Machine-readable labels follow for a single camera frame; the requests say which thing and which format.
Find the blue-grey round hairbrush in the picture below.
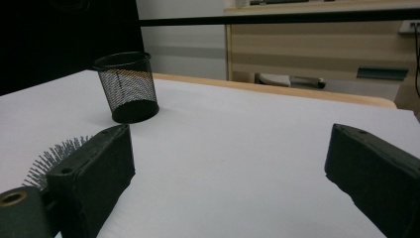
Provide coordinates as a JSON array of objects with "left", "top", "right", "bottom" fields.
[{"left": 22, "top": 135, "right": 93, "bottom": 191}]

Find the white table mat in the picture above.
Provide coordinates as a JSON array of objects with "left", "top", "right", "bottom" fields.
[{"left": 0, "top": 69, "right": 420, "bottom": 238}]

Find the white cabinet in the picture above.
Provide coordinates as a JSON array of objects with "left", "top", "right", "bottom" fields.
[{"left": 136, "top": 0, "right": 229, "bottom": 81}]

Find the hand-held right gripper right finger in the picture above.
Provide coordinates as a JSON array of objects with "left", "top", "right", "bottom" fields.
[{"left": 324, "top": 123, "right": 420, "bottom": 238}]

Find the white office chair base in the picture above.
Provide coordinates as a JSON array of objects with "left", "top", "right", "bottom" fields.
[{"left": 258, "top": 72, "right": 327, "bottom": 89}]

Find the white power strip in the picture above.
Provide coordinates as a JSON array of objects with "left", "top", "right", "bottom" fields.
[{"left": 398, "top": 19, "right": 420, "bottom": 35}]

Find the black mesh pen holder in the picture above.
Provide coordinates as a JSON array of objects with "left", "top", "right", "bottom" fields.
[{"left": 92, "top": 51, "right": 160, "bottom": 124}]

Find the black horizontal frame bar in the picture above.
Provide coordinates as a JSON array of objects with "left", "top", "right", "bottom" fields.
[{"left": 139, "top": 8, "right": 420, "bottom": 28}]

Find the light wooden desk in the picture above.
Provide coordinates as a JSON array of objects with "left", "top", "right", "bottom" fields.
[{"left": 223, "top": 0, "right": 420, "bottom": 115}]

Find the wooden table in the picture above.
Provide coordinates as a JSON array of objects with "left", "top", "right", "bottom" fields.
[{"left": 152, "top": 72, "right": 398, "bottom": 110}]

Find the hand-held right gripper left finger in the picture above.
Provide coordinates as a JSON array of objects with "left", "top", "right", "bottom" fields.
[{"left": 45, "top": 123, "right": 137, "bottom": 238}]

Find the black curtain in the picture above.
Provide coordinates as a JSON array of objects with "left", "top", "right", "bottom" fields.
[{"left": 0, "top": 0, "right": 145, "bottom": 97}]

